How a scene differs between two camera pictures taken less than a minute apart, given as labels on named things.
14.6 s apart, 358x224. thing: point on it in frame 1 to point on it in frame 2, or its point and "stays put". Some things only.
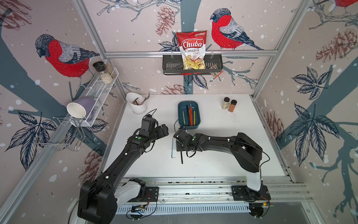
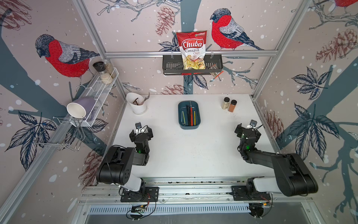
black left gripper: [161, 133] to [149, 134]
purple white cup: [81, 107] stays put
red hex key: [191, 115] stays put
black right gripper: [177, 147] to [240, 129]
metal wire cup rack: [63, 131] stays put
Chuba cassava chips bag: [192, 45] stays put
